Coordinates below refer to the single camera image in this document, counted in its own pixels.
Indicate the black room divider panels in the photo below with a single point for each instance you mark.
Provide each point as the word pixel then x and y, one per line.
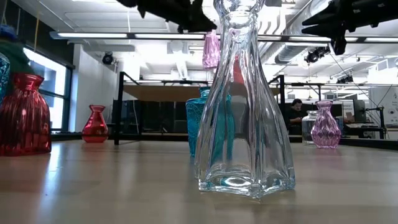
pixel 155 115

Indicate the short round teal vase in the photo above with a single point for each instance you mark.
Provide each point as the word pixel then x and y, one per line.
pixel 192 124

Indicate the black round ceiling fixture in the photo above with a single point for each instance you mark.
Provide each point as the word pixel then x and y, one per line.
pixel 107 58

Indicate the black clamp stand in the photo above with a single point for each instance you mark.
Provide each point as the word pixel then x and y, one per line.
pixel 381 121

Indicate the red ribbed bottle vase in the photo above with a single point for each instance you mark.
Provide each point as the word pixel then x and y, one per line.
pixel 237 74

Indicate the pink diamond-pattern vase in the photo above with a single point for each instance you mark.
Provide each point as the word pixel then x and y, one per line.
pixel 325 130

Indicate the clear ribbed glass jar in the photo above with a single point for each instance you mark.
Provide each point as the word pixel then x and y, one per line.
pixel 308 130

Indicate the tall clear glass vase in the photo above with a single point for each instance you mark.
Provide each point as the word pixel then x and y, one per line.
pixel 242 140

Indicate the silver ventilation duct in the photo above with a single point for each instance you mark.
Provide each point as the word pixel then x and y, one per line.
pixel 287 54

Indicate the wooden shelf with black frame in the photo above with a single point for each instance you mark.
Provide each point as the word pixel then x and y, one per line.
pixel 161 93

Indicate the black computer monitor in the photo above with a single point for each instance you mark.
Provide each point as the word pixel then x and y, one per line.
pixel 359 110

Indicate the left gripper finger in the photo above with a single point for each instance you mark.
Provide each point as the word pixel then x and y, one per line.
pixel 197 21

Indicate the black ceiling spotlight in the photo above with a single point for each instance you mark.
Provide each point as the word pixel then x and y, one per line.
pixel 317 55
pixel 345 79

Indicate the small red bulbous vase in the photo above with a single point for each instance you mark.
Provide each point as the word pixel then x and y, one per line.
pixel 94 127

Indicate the red flared ribbed vase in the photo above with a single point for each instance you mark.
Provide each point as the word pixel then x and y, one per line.
pixel 25 124

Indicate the tall pink glass vase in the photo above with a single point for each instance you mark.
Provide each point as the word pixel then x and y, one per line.
pixel 211 53

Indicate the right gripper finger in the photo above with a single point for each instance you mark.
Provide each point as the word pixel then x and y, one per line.
pixel 337 37
pixel 329 19

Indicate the black overhead light bar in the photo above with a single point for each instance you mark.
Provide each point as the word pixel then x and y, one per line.
pixel 130 36

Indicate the black aluminium table frame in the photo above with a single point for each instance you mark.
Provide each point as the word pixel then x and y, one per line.
pixel 367 143

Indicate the person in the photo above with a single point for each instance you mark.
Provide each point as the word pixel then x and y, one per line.
pixel 15 56
pixel 295 116

